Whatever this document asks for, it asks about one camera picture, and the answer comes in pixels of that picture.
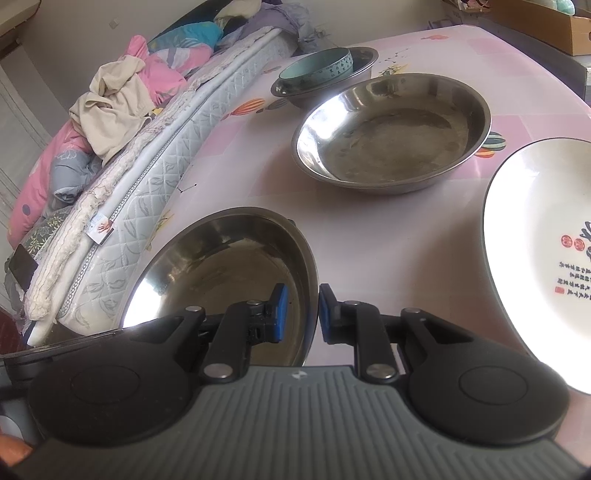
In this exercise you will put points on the pink printed tablecloth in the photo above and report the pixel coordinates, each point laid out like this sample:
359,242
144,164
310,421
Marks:
415,240

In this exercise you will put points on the large steel plate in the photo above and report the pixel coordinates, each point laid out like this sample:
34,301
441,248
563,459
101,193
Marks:
392,138

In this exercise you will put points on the pale green plastic bag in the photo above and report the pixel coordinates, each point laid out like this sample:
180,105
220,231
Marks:
565,5

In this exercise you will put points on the pile of clothes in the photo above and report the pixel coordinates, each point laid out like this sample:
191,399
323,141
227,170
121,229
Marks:
32,194

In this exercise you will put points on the brown cardboard box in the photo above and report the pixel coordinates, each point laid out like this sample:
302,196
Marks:
572,32

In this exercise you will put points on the cream pillow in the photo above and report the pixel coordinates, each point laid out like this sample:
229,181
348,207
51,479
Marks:
235,9

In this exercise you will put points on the cream garment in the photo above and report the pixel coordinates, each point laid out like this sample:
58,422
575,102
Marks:
111,115

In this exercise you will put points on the blue-grey quilt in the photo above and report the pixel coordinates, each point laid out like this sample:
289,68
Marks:
69,177

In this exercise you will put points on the white quilted mattress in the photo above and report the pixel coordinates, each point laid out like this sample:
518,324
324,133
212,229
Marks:
138,184

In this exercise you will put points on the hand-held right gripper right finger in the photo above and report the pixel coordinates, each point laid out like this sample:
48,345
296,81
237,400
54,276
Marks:
328,318

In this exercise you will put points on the small steel bowl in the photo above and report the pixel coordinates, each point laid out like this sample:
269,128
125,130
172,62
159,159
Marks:
362,62

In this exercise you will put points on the person's left hand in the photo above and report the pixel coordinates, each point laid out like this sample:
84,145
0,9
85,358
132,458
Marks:
14,450

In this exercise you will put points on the teal printed cloth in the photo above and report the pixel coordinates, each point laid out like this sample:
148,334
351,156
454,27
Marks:
184,37

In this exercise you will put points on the mattress paper tag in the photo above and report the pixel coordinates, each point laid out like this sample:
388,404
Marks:
100,230

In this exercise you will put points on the black rectangular object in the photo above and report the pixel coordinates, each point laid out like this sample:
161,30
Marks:
22,270

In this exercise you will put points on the white printed ceramic plate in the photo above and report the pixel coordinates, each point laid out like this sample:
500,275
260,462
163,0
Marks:
521,240

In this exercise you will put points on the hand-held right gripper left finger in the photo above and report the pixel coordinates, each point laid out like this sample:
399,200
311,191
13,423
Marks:
279,318

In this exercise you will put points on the shallow steel plate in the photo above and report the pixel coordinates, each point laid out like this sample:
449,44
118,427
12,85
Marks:
207,258

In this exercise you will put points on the grey-purple cloth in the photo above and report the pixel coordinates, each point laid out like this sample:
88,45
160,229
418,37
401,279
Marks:
277,23

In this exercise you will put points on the teal ceramic bowl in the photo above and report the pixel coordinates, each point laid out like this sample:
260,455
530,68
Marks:
304,70

